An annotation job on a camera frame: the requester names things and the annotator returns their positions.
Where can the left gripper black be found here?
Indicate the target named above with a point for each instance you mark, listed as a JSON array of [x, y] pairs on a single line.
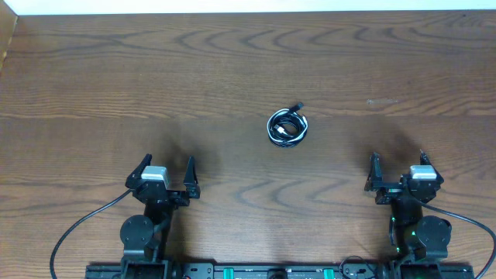
[[192, 189]]

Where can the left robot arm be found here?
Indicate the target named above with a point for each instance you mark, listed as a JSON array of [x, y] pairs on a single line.
[[144, 236]]

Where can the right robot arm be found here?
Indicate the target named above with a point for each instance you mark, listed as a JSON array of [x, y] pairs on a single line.
[[421, 240]]

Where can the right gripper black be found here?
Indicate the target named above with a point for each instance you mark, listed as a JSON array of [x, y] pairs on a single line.
[[389, 191]]

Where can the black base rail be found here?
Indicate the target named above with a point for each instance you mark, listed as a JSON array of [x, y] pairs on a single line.
[[352, 270]]

